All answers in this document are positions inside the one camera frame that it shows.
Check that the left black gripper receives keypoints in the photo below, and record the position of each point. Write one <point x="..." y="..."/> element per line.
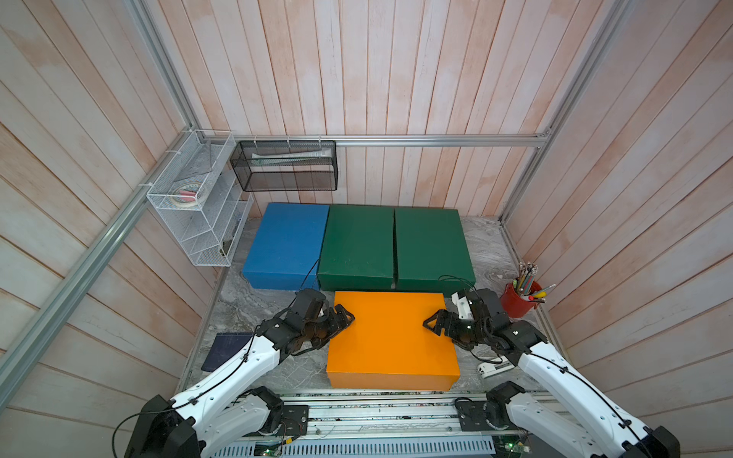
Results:
<point x="336" y="327"/>

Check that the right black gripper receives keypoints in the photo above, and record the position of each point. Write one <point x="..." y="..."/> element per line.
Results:
<point x="450" y="330"/>

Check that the orange shoebox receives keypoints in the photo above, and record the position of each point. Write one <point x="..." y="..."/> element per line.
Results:
<point x="387" y="347"/>

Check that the blue shoebox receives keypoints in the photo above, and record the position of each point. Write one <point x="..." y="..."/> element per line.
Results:
<point x="287" y="247"/>

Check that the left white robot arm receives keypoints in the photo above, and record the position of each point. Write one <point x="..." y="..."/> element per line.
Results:
<point x="225" y="405"/>

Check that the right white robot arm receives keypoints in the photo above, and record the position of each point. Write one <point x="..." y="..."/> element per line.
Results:
<point x="598" y="427"/>

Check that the white stapler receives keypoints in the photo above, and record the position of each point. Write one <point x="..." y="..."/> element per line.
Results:
<point x="494" y="368"/>

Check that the red pen cup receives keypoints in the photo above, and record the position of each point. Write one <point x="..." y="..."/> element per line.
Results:
<point x="516" y="305"/>

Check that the dark blue notebook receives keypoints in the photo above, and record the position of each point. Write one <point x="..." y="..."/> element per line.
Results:
<point x="224" y="347"/>

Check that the paper in mesh basket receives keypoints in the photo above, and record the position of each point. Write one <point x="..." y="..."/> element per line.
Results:
<point x="319" y="157"/>

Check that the tape roll in shelf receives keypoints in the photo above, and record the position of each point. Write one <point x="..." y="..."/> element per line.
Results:
<point x="188" y="195"/>

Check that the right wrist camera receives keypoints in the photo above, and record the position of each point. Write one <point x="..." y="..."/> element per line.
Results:
<point x="463" y="305"/>

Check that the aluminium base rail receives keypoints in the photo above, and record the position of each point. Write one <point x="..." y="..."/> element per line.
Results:
<point x="350" y="423"/>

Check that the black mesh wall basket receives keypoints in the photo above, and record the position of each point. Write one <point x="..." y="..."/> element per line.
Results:
<point x="289" y="178"/>

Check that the white wire wall shelf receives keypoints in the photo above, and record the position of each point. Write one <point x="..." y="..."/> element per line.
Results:
<point x="208" y="234"/>

